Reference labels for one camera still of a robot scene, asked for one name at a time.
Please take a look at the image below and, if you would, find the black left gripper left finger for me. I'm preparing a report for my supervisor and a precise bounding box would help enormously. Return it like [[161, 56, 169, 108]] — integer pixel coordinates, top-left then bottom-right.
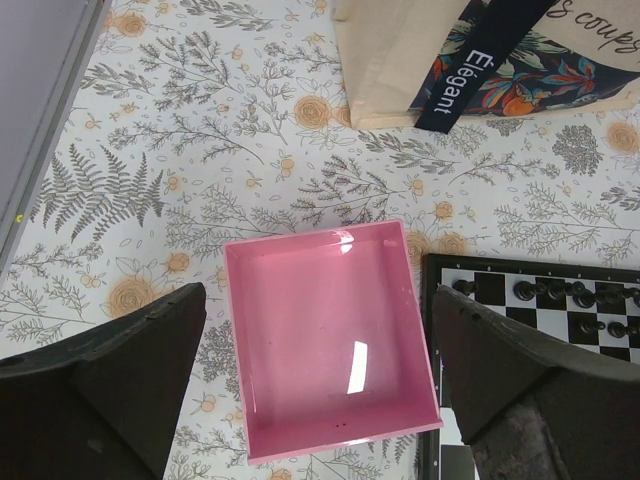
[[1, 283, 206, 479]]

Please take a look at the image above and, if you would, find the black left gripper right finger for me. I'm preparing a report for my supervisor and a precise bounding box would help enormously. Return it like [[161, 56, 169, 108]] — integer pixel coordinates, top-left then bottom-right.
[[432, 286, 639, 479]]

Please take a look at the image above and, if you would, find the black pawn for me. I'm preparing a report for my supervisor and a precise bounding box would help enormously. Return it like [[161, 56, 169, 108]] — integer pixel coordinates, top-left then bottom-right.
[[607, 322, 630, 338], [580, 320, 606, 334]]

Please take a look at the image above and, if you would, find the black chess piece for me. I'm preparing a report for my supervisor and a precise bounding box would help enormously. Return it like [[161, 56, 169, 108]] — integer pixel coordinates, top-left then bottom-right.
[[622, 287, 640, 308], [571, 281, 596, 309], [513, 280, 546, 301], [452, 279, 477, 296], [595, 286, 625, 306], [544, 280, 566, 302]]

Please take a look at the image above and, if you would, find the black white chessboard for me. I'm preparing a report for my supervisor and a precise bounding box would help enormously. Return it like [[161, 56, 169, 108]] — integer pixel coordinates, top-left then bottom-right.
[[416, 254, 639, 479]]

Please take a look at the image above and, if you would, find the pink plastic box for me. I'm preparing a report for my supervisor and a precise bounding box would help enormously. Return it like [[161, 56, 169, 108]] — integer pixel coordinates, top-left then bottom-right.
[[224, 220, 443, 464]]

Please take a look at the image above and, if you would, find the floral patterned tablecloth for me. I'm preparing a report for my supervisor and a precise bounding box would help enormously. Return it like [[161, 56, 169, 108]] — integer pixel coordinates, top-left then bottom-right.
[[1, 1, 639, 479]]

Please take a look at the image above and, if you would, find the beige canvas tote bag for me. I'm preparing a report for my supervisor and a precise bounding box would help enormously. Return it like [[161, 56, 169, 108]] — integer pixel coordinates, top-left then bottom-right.
[[333, 1, 639, 133]]

